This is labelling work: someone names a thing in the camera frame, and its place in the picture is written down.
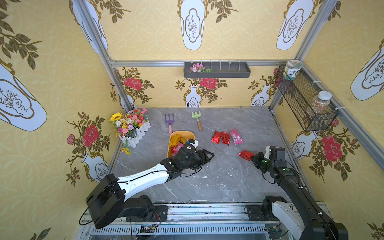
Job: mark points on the black wire mesh basket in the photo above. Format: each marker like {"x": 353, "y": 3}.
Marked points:
{"x": 299, "y": 94}

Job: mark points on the small pink flowers on shelf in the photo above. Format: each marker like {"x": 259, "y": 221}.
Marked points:
{"x": 199, "y": 68}

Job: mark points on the magenta tea bag packet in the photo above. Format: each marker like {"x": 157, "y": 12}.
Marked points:
{"x": 176, "y": 149}

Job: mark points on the patterned tin jar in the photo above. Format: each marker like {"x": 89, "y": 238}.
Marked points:
{"x": 292, "y": 67}

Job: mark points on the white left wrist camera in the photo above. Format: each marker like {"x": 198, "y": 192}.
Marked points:
{"x": 193, "y": 142}

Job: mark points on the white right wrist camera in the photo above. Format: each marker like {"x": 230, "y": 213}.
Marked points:
{"x": 267, "y": 153}

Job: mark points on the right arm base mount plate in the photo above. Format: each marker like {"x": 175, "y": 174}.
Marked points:
{"x": 260, "y": 213}

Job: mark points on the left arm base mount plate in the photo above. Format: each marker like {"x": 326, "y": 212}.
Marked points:
{"x": 155, "y": 214}

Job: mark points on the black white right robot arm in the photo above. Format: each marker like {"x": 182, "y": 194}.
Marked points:
{"x": 302, "y": 217}

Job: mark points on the red foil tea bag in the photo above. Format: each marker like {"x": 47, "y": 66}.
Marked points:
{"x": 246, "y": 155}
{"x": 226, "y": 139}
{"x": 216, "y": 137}

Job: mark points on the yellow tea bag packet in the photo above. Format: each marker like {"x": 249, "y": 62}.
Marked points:
{"x": 174, "y": 140}

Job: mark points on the pink tea bag packet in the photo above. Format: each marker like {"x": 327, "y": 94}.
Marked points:
{"x": 236, "y": 136}

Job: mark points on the small circuit board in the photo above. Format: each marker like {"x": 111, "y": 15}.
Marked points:
{"x": 147, "y": 229}

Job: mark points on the purple toy fork pink handle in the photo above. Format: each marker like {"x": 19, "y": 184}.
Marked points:
{"x": 170, "y": 119}

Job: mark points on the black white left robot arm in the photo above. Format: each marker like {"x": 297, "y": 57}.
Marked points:
{"x": 113, "y": 197}

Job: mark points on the green toy rake wooden handle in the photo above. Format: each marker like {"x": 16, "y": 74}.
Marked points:
{"x": 197, "y": 115}

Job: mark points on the orange oval storage box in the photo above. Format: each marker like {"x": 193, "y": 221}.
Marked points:
{"x": 185, "y": 136}

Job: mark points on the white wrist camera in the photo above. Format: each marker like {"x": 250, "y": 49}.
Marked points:
{"x": 193, "y": 142}
{"x": 267, "y": 153}

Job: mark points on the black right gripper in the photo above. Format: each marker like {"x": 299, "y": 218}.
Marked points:
{"x": 258, "y": 160}

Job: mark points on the grey wall shelf tray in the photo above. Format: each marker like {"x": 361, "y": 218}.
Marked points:
{"x": 221, "y": 69}

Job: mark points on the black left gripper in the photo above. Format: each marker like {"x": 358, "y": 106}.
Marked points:
{"x": 198, "y": 156}

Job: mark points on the clear jar white lid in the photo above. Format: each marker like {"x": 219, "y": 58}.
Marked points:
{"x": 319, "y": 103}

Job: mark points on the flower bouquet white fence planter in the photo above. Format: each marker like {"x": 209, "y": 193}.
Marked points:
{"x": 131, "y": 127}

